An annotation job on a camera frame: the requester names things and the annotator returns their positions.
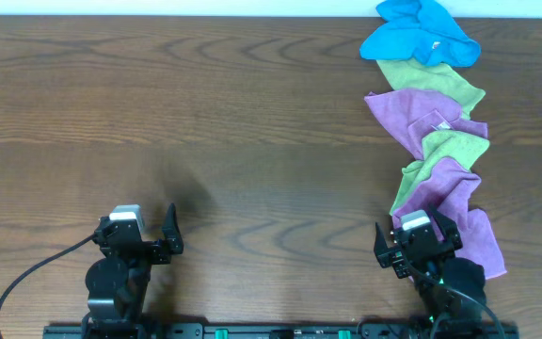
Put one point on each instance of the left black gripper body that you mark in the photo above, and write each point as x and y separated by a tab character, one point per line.
146	246

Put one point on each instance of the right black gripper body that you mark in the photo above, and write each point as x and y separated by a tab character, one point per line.
418	247

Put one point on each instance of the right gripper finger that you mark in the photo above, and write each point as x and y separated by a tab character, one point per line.
381	248
447	227

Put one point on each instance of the blue microfiber cloth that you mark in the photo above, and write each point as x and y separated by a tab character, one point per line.
419	29

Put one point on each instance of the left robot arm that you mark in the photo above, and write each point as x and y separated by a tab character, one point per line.
117	284

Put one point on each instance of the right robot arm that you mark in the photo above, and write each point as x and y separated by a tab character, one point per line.
451	288

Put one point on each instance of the lower purple microfiber cloth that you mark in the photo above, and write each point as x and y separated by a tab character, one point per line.
449	189

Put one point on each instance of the purple microfiber cloth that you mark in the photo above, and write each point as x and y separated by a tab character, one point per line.
449	189
411	114

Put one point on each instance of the lower green microfiber cloth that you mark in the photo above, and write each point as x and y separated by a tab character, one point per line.
462	147

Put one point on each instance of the green microfiber cloth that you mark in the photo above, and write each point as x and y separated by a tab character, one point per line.
411	74
462	147

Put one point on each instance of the upper purple microfiber cloth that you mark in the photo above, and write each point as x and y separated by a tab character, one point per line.
411	114

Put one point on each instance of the upper green microfiber cloth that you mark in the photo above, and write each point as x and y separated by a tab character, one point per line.
411	74

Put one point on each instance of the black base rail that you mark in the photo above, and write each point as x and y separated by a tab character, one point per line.
199	331

